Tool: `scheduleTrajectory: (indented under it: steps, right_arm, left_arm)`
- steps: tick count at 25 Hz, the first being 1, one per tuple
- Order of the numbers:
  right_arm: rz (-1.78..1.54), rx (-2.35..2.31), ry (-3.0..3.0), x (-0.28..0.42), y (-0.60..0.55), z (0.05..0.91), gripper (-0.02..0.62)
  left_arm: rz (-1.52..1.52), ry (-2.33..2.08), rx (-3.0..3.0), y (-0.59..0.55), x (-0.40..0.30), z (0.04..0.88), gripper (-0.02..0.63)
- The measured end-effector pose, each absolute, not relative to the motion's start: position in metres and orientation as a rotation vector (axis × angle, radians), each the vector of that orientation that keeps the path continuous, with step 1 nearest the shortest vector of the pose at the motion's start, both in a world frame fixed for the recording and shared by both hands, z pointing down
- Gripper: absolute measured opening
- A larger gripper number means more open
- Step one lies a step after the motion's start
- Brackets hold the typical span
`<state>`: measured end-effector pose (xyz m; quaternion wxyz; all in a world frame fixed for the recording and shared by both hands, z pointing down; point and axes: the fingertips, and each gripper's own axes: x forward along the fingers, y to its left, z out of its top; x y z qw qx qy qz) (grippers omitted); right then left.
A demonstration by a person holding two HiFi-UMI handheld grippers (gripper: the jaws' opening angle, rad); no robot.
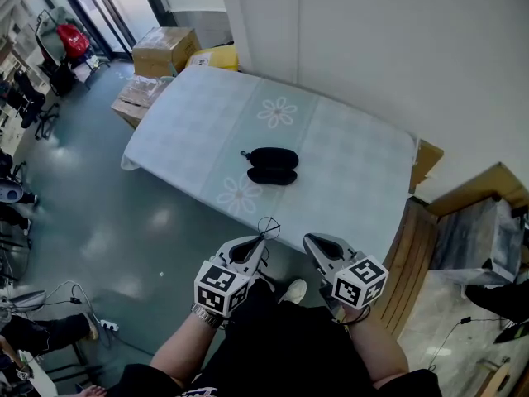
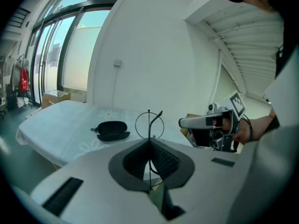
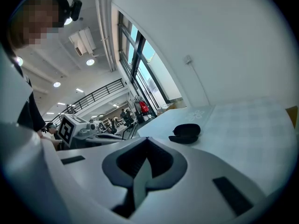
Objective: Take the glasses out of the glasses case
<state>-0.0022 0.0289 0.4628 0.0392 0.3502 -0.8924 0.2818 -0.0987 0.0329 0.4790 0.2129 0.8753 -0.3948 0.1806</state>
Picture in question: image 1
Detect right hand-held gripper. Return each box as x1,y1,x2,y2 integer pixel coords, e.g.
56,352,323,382
303,232,390,309

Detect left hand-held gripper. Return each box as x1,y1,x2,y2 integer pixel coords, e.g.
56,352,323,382
193,236,270,318

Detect sunglasses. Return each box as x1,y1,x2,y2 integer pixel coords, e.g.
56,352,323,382
256,216,283,271

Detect black glasses case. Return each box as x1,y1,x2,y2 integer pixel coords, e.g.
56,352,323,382
240,146,299,186

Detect person's left forearm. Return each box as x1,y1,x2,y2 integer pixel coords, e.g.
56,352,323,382
149,312,232,388

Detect person's right forearm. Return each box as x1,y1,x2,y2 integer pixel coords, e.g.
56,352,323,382
346,306,410,386

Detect silver wristwatch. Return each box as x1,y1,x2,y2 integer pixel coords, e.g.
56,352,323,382
190,303,224,329

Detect wooden slatted bench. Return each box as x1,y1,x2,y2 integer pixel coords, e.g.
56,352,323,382
374,196,440,338

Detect light blue flowered tablecloth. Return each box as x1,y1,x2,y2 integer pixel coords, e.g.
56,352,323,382
121,65,417,260

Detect person's black shirt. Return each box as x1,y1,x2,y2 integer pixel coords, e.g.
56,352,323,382
107,281,443,397

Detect brown cardboard sheet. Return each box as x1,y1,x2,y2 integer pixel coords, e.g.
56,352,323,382
407,138,446,194

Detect wood-trimmed marble cabinet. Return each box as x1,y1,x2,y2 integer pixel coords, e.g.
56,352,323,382
425,162,529,285

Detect black fabric object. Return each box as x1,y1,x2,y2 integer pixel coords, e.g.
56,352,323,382
465,282,529,322

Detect plastic-wrapped cardboard box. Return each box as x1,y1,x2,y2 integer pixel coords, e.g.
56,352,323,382
110,74,174,130

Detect yellow box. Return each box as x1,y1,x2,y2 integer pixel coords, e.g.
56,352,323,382
184,44,240,73

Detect large brown cardboard box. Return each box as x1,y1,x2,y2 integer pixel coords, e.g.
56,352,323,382
131,26,203,77

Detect grey round appliance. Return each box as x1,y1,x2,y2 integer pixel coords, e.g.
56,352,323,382
0,178,24,204

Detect black cart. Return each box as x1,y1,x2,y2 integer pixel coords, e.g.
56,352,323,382
36,8,112,97

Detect black office chair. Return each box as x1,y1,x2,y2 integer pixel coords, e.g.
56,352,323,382
12,70,61,141

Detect red bag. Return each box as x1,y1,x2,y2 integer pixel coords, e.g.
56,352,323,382
56,23,91,57

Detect black wrist cord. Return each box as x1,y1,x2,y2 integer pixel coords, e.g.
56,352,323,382
336,304,372,326

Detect black power adapter cable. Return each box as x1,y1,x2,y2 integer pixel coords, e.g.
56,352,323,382
428,314,508,372

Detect white cable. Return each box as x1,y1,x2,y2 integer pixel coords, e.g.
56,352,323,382
41,280,104,324

